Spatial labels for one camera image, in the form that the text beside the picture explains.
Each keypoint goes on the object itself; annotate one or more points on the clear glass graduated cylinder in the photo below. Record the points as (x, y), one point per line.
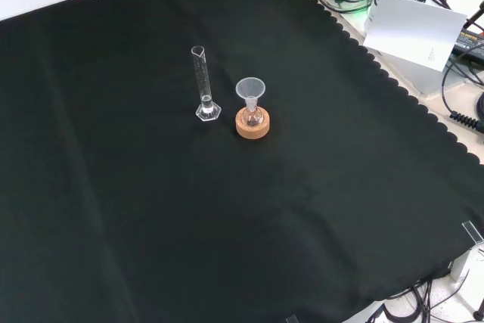
(206, 106)

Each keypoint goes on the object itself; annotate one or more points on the small round-bottom glass flask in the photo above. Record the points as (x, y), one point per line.
(252, 117)

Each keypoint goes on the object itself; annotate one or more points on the clear plastic funnel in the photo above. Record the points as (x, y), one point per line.
(250, 88)

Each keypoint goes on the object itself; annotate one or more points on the black scalloped bench cloth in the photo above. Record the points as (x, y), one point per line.
(151, 194)

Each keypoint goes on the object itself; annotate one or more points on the clear tape piece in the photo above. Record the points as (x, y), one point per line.
(472, 230)
(292, 319)

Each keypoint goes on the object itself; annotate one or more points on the pale board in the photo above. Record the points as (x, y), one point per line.
(412, 28)

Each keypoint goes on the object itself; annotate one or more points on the black power adapter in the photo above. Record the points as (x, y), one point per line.
(470, 45)

